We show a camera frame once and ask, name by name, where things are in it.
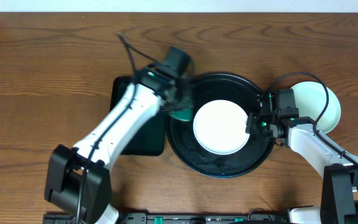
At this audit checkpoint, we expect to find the green sponge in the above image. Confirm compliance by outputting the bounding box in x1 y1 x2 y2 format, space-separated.
169 108 193 122

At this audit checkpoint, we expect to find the white pink plate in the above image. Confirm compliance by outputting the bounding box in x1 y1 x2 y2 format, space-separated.
193 100 250 155

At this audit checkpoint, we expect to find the mint green plate front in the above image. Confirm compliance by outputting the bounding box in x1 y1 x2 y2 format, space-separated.
292 82 326 128

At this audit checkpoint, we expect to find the mint green plate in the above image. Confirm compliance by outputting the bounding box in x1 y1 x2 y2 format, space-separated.
319 88 341 133
292 82 326 128

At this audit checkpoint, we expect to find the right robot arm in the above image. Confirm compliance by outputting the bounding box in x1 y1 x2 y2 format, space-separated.
246 113 358 223

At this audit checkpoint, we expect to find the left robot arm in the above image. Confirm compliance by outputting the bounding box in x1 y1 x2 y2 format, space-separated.
44 64 193 223

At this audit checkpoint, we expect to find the black round tray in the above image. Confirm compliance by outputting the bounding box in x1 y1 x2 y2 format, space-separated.
165 72 274 179

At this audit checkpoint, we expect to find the black rectangular tray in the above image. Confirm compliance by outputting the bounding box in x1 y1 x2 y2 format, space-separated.
109 77 166 156

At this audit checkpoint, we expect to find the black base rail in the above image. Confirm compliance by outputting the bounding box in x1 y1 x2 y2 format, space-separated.
118 213 289 224

